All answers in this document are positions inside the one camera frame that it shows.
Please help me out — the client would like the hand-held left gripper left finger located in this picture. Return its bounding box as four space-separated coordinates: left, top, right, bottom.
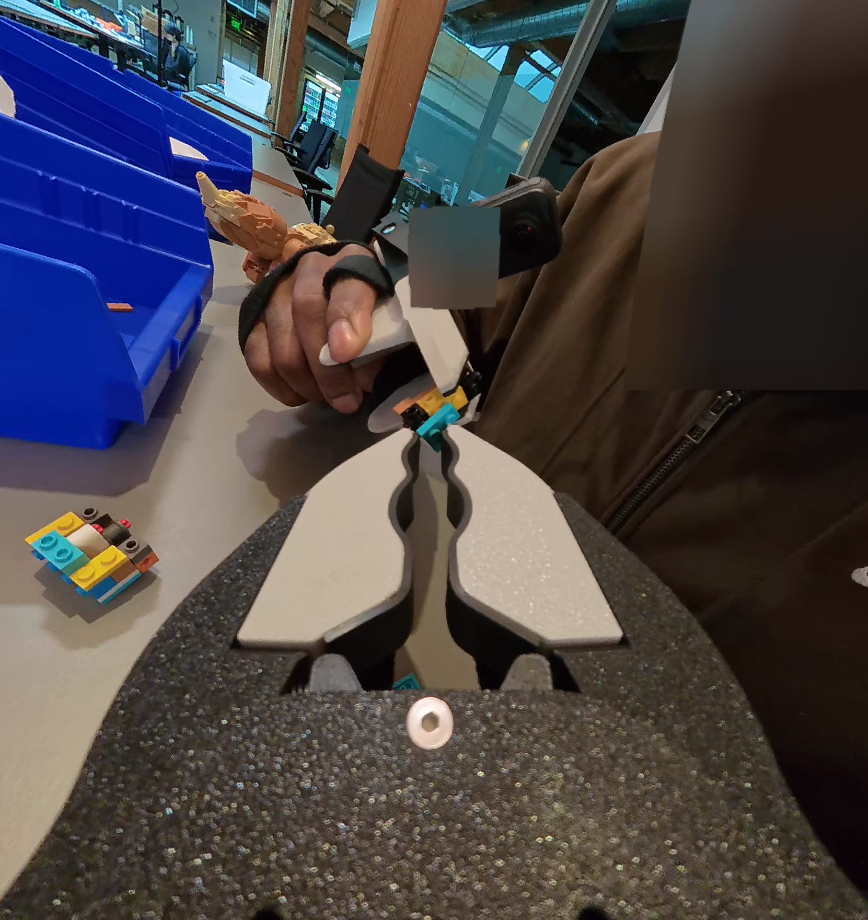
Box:
236 430 415 651

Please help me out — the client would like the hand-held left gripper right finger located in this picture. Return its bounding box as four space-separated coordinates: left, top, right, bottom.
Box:
442 425 625 648

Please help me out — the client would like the yellow and brown brick assembly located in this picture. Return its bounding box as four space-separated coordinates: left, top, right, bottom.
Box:
393 372 484 431

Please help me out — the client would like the grey desk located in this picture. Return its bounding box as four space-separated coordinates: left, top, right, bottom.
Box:
0 129 492 920

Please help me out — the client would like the person's right hand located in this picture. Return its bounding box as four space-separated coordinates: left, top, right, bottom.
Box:
243 248 395 414

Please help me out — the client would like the person's brown jacket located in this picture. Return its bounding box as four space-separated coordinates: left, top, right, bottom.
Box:
451 133 868 892

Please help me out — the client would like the black fabric chair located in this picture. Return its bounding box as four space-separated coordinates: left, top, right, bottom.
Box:
319 144 406 242

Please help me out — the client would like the brown brick figure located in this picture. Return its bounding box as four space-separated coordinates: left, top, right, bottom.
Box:
241 190 337 285

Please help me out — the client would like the black office chair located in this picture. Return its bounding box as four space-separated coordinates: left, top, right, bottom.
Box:
272 118 337 217

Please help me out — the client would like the multicoloured brick model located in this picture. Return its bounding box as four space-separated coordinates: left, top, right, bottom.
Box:
25 506 160 603

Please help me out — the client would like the tan brick figure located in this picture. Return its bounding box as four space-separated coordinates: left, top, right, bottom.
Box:
195 171 251 225

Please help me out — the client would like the white storage box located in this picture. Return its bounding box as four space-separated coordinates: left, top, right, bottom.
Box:
221 59 273 109

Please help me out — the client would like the wooden post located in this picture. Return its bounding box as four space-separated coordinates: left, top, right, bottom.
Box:
274 0 312 138
335 0 449 195

